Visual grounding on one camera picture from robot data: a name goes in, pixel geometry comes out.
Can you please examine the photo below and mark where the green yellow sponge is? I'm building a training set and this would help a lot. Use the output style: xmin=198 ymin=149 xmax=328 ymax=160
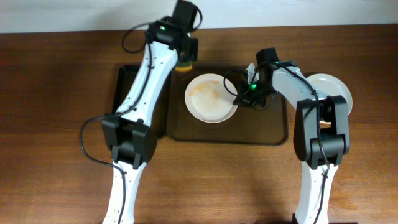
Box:
xmin=175 ymin=62 xmax=193 ymax=72

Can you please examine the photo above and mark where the white plate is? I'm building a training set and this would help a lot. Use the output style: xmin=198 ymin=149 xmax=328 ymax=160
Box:
xmin=307 ymin=73 xmax=353 ymax=114
xmin=184 ymin=73 xmax=238 ymax=123

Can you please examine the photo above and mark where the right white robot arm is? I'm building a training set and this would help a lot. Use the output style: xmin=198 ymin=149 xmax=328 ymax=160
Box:
xmin=233 ymin=47 xmax=350 ymax=224

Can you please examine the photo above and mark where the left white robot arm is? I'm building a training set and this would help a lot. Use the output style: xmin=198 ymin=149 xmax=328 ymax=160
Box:
xmin=79 ymin=1 xmax=203 ymax=223

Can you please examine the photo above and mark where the large brown tray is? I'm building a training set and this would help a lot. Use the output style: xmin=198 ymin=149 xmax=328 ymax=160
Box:
xmin=166 ymin=65 xmax=289 ymax=146

